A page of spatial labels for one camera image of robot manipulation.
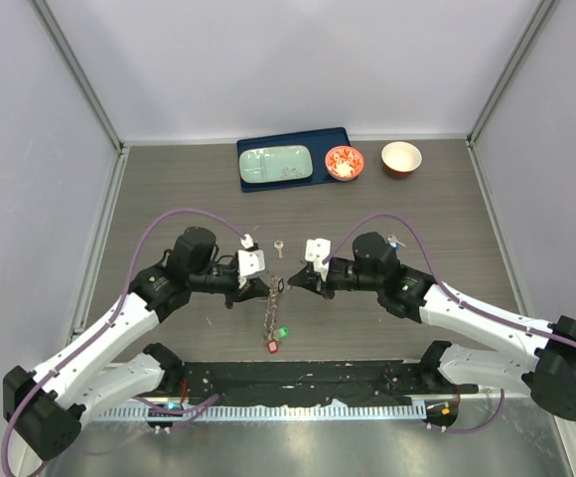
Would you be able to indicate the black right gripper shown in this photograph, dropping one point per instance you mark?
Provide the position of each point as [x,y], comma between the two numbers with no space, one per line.
[312,280]

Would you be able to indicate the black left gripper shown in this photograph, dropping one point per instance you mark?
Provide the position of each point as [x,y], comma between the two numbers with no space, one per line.
[253,288]

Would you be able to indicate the metal key organizer with rings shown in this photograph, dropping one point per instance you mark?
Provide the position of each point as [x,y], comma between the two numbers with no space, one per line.
[273,333]

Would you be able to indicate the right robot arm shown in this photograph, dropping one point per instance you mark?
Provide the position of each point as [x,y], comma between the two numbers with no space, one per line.
[523,355]

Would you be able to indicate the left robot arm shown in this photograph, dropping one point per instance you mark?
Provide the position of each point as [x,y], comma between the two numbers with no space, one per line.
[48,406]

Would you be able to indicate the silver key on table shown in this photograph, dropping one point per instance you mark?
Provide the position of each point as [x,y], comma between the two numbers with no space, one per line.
[279,247]

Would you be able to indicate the key with blue tag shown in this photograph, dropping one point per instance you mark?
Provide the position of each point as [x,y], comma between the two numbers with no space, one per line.
[395,242]

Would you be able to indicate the light green rectangular plate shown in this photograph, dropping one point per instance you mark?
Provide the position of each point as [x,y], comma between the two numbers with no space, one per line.
[275,164]

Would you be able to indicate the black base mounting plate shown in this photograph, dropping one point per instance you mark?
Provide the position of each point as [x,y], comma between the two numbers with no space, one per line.
[311,383]

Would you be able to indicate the dark blue tray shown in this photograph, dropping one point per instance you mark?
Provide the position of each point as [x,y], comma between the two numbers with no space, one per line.
[319,142]

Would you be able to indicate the orange patterned small bowl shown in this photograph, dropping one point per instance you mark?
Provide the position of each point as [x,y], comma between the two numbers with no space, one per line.
[344,163]

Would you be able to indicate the red cup white inside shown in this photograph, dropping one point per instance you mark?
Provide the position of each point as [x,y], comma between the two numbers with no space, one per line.
[400,159]

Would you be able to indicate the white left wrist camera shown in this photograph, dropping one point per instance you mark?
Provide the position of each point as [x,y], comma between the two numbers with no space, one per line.
[250,260]

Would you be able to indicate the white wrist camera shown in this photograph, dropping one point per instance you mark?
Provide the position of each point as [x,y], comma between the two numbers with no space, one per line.
[316,251]
[250,260]

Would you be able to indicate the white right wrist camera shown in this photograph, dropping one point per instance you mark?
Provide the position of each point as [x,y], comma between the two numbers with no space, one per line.
[316,251]

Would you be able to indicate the white slotted cable duct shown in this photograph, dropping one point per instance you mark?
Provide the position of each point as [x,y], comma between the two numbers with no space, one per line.
[136,411]

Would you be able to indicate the left aluminium frame post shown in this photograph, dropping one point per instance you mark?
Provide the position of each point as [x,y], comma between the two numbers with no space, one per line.
[58,38]

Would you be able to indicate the aluminium frame post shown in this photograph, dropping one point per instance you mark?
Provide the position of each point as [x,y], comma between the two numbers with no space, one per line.
[58,38]
[543,11]

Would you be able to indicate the right aluminium frame post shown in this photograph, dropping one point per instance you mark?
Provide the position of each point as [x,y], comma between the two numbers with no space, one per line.
[543,11]

